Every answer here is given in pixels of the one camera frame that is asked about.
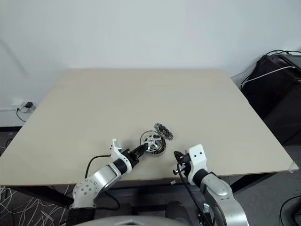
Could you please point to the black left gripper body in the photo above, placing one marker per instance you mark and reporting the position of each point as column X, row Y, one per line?
column 131, row 157

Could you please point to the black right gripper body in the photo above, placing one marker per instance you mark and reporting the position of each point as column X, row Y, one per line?
column 184, row 164

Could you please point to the silver spoked rotor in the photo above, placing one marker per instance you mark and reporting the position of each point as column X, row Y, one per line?
column 150, row 141

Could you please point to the grey motor housing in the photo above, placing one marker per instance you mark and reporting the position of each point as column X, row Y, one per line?
column 162, row 148

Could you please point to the grey motor lid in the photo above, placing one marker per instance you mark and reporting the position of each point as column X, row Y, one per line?
column 164, row 131

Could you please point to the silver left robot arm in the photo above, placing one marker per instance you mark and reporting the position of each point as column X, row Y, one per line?
column 103, row 175

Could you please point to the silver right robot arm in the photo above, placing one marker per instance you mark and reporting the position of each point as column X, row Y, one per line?
column 216, row 186

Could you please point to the small white clip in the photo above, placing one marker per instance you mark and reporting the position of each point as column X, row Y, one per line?
column 172, row 182

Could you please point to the silver robot torso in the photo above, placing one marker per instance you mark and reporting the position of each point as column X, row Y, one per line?
column 117, row 222

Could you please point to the clear table corner guard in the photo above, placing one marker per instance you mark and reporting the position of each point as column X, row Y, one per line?
column 293, row 167

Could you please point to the large black case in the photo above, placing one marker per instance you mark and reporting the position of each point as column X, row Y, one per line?
column 277, row 99

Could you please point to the black plug adapter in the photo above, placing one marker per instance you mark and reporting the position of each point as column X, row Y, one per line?
column 28, row 105

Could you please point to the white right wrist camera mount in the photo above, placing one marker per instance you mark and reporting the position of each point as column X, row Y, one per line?
column 197, row 157

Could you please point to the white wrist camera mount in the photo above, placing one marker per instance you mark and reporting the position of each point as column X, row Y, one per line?
column 197, row 157
column 116, row 148

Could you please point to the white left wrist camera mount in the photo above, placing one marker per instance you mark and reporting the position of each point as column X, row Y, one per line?
column 116, row 148

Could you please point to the silver metal bracket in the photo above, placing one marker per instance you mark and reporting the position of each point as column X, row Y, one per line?
column 205, row 208

